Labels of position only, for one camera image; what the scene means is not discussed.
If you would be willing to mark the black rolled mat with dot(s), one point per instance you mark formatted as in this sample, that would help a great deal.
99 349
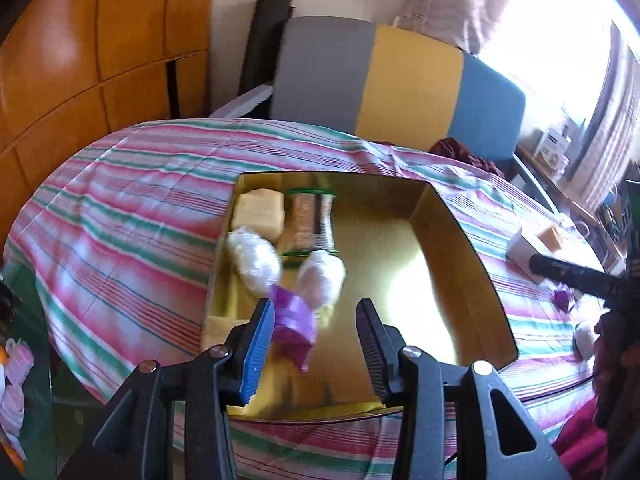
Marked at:
262 45

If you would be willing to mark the grey yellow blue sofa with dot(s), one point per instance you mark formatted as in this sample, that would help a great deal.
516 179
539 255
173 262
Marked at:
320 70

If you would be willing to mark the pink frilly object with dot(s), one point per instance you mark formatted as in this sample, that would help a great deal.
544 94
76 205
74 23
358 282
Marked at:
21 360
11 410

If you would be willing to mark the maroon cloth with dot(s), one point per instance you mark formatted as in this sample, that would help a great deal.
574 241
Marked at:
455 152

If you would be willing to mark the yellow cake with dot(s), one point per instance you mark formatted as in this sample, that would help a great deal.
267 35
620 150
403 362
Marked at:
257 212
220 330
552 237

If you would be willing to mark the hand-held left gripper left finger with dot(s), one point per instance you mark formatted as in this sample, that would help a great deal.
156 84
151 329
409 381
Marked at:
255 355

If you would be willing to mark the gold tin box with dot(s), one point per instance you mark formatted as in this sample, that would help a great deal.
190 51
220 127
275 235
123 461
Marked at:
400 260

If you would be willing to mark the white foam board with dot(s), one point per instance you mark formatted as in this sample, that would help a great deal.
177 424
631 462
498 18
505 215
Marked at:
240 102

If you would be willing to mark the person's right hand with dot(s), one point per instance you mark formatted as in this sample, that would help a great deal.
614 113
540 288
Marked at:
612 350

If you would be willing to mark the striped tablecloth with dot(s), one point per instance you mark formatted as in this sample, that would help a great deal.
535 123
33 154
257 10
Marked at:
125 185

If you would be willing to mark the small cream box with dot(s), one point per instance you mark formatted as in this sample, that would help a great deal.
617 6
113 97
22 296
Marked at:
522 250

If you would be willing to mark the checked curtain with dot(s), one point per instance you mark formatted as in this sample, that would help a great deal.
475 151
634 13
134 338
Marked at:
610 135

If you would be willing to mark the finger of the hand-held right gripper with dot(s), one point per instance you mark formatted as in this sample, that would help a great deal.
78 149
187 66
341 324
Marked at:
565 272

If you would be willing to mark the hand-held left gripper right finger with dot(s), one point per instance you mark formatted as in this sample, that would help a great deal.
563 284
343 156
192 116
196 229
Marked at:
372 345

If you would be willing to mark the patterned curtain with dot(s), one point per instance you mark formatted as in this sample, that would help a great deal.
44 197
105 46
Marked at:
450 5

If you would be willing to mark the white carton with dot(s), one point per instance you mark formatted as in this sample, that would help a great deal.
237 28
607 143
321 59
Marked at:
550 147

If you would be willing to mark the orange fruit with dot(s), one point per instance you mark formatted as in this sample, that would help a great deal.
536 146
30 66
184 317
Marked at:
17 455

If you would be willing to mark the wooden wardrobe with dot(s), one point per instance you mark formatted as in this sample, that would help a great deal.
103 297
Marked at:
75 60

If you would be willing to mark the brown cracker packet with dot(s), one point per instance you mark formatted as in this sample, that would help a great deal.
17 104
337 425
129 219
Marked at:
307 225

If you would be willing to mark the wooden side desk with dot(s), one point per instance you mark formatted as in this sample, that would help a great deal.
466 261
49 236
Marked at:
575 195

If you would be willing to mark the magenta clothing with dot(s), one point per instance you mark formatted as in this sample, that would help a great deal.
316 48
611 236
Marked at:
580 440

